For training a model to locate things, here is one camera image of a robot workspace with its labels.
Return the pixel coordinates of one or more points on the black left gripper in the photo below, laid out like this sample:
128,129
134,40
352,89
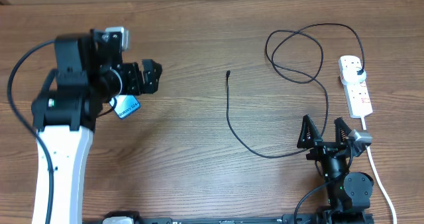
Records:
136,87

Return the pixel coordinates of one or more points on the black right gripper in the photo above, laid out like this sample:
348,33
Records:
322,148

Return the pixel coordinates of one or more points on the Samsung Galaxy smartphone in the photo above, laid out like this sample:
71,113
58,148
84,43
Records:
124,105

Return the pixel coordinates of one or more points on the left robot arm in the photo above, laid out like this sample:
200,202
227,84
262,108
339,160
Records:
90,72

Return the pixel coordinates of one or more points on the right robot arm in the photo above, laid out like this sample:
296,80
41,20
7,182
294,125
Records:
348,192

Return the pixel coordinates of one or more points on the white charger plug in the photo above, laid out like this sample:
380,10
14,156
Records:
350,76

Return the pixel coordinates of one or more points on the white power strip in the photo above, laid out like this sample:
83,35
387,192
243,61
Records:
357,95

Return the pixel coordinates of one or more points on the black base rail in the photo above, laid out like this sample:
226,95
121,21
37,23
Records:
134,217

